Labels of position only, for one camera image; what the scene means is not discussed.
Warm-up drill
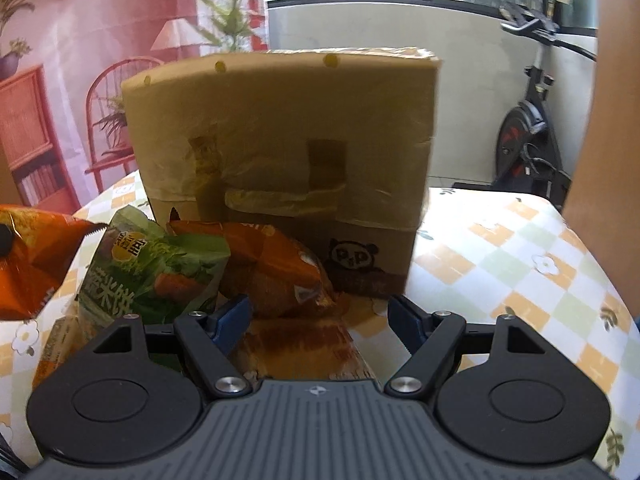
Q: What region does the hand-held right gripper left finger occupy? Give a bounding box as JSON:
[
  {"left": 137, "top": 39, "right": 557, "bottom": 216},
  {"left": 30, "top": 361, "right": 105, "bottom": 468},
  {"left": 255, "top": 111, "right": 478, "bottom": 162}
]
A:
[{"left": 82, "top": 294, "right": 256, "bottom": 401}]

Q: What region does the printed room wall tapestry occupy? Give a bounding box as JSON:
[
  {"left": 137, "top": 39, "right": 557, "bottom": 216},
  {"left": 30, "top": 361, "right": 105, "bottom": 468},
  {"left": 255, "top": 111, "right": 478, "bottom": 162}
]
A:
[{"left": 0, "top": 0, "right": 269, "bottom": 213}]

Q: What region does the orange snack packet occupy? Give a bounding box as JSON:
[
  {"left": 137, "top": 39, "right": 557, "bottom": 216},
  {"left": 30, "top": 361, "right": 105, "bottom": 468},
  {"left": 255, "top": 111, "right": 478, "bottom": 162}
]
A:
[
  {"left": 231, "top": 316, "right": 377, "bottom": 382},
  {"left": 167, "top": 219, "right": 337, "bottom": 319},
  {"left": 0, "top": 204, "right": 103, "bottom": 322}
]

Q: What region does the brown cardboard box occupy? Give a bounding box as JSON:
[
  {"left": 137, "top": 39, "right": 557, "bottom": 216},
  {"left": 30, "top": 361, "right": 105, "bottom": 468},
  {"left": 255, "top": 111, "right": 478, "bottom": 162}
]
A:
[{"left": 121, "top": 47, "right": 444, "bottom": 297}]

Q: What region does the green snack packet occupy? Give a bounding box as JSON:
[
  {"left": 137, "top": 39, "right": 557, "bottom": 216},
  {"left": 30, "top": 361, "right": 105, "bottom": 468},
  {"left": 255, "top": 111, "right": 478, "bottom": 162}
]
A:
[{"left": 76, "top": 205, "right": 232, "bottom": 326}]

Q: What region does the black exercise bike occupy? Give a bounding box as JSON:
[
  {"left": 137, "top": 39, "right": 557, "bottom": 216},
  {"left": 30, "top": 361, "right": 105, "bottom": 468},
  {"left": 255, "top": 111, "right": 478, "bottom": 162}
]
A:
[{"left": 451, "top": 1, "right": 599, "bottom": 207}]

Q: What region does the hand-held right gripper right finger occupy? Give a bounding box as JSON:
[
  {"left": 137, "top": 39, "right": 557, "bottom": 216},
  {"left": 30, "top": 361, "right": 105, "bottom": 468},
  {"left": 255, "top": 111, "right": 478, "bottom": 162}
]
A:
[{"left": 384, "top": 294, "right": 551, "bottom": 401}]

